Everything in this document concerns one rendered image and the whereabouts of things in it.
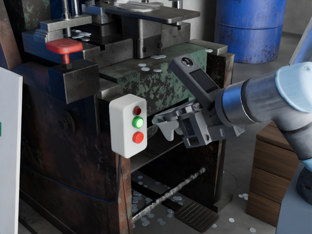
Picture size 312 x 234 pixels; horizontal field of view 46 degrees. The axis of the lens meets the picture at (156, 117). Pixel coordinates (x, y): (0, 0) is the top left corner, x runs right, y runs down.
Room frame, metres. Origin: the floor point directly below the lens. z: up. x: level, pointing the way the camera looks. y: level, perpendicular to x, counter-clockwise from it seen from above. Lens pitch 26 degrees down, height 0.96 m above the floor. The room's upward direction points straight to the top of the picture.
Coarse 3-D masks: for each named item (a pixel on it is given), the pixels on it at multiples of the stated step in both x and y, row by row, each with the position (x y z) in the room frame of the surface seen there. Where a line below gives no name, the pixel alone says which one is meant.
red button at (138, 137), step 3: (138, 132) 0.75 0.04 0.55; (141, 132) 0.75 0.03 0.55; (135, 135) 0.74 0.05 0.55; (138, 135) 0.74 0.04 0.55; (141, 135) 0.75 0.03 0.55; (132, 138) 0.74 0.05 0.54; (135, 138) 0.74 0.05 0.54; (138, 138) 0.74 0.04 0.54; (141, 138) 0.75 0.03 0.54; (135, 141) 0.74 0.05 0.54; (138, 141) 0.74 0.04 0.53; (141, 141) 0.75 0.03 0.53
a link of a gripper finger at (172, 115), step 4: (184, 108) 0.62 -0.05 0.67; (172, 112) 0.62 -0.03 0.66; (176, 112) 0.61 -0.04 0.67; (180, 112) 0.62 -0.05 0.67; (184, 112) 0.62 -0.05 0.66; (156, 116) 0.66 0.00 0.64; (160, 116) 0.65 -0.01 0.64; (164, 116) 0.63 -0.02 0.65; (168, 116) 0.63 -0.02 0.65; (172, 116) 0.62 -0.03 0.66; (176, 116) 0.62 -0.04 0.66; (160, 120) 0.66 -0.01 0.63; (164, 120) 0.63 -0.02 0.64; (168, 120) 0.63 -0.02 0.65; (172, 120) 0.62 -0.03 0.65
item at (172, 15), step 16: (128, 16) 1.01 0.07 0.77; (144, 16) 0.97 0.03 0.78; (160, 16) 0.95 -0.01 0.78; (176, 16) 0.95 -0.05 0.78; (192, 16) 0.98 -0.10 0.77; (128, 32) 1.04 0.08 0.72; (144, 32) 1.02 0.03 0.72; (160, 32) 1.07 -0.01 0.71; (144, 48) 1.01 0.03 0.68; (160, 48) 1.07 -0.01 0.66
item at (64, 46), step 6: (48, 42) 0.77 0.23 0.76; (54, 42) 0.77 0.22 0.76; (60, 42) 0.76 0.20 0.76; (66, 42) 0.76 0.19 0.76; (72, 42) 0.76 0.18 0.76; (78, 42) 0.76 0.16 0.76; (48, 48) 0.75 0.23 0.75; (54, 48) 0.74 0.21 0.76; (60, 48) 0.73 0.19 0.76; (66, 48) 0.73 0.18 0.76; (72, 48) 0.74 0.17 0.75; (78, 48) 0.75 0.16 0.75; (66, 54) 0.76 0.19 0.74; (66, 60) 0.76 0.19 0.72
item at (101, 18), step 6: (108, 0) 1.21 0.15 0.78; (114, 0) 1.21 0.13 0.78; (120, 0) 1.21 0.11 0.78; (126, 0) 1.21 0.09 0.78; (84, 6) 1.13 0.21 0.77; (90, 6) 1.11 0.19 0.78; (96, 6) 1.09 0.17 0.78; (102, 6) 1.09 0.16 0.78; (84, 12) 1.13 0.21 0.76; (90, 12) 1.11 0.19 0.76; (96, 12) 1.09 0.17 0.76; (102, 12) 1.08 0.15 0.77; (96, 18) 1.09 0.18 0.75; (102, 18) 1.08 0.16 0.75; (108, 18) 1.09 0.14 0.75; (114, 18) 1.11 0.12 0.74; (120, 18) 1.13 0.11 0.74
